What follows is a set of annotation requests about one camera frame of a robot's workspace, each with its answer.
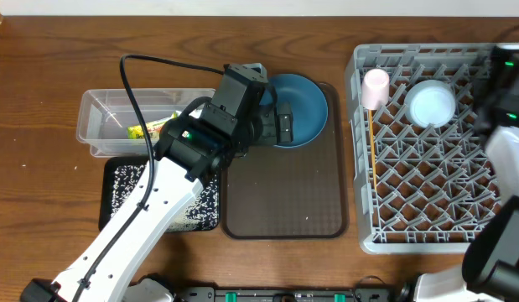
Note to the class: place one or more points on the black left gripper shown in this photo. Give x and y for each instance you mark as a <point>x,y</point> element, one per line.
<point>282,130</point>

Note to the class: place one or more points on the dark blue plate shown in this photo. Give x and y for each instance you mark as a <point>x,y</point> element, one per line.
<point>308,105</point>

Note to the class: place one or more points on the light blue bowl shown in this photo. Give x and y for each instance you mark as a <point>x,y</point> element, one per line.
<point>430,103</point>

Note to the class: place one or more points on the wooden chopstick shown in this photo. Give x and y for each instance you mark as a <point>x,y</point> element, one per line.
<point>372,147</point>

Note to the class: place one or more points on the pink cup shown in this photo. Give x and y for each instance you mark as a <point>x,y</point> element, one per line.
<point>375,89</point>

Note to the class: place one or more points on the yellow green snack wrapper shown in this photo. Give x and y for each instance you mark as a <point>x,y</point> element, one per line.
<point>153,128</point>

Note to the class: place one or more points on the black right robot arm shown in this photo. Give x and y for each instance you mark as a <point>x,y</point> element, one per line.
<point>490,267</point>

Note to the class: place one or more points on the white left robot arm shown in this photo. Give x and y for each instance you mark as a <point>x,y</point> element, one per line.
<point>203,140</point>

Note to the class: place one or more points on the grey dishwasher rack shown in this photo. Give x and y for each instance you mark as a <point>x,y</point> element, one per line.
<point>436,189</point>

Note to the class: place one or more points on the brown serving tray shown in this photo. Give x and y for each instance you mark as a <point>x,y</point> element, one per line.
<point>290,193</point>

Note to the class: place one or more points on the black rectangular tray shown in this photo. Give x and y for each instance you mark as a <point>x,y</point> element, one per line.
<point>116,184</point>

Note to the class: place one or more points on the clear plastic bin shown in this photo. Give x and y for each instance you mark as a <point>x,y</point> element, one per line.
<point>106,114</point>

